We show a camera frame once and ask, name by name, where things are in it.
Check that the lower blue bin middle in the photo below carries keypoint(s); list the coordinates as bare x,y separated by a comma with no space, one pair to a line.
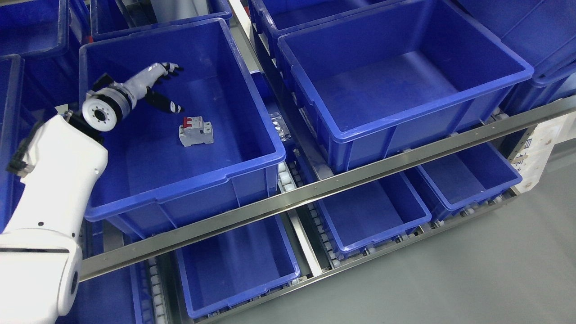
369,215

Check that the blue bin top centre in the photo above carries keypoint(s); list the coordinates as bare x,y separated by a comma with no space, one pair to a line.
275,18

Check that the large blue bin left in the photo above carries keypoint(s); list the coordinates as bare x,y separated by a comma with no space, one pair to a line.
167,170

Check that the blue bin top left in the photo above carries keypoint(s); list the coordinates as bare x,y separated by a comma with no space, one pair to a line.
43,28

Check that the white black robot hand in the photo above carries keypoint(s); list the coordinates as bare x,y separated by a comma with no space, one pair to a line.
140,86

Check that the steel shelf rail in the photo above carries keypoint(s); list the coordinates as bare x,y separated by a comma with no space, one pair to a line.
230,220

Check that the lower blue bin left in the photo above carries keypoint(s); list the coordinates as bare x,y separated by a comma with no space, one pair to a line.
236,266

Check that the large blue bin right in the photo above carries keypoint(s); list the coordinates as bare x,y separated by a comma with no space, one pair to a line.
398,77

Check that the white red circuit breaker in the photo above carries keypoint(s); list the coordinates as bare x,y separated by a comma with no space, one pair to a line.
195,131

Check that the blue bin top right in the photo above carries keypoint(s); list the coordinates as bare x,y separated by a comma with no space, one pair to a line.
543,33

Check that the blue bin far left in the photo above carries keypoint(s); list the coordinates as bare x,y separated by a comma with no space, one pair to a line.
11,81

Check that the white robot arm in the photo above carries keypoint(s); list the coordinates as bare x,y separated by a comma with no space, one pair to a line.
40,252

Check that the large blue bin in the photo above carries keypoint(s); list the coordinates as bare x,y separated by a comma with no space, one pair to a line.
167,170
398,77

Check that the lower blue bin right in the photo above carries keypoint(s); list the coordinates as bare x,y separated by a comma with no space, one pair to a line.
459,181

